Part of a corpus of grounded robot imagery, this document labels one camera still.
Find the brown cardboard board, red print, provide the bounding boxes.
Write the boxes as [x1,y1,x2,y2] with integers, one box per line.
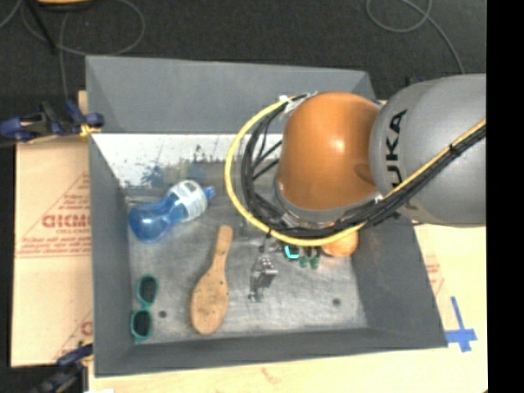
[10,90,487,368]

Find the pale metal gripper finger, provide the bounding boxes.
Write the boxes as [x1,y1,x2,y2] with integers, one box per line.
[247,255,264,303]
[259,255,280,298]

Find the orange round object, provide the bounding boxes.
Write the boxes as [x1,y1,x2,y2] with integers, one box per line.
[322,229,359,259]

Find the green sunglasses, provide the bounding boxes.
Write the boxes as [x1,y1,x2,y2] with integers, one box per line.
[129,274,160,342]

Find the wooden brush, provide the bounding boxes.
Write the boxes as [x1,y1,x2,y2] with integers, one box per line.
[189,224,234,337]

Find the blue clear plastic bottle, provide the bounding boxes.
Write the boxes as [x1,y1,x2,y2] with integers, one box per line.
[128,179,217,243]

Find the grey metal bin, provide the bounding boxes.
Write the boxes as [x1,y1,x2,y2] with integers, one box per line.
[84,55,449,377]

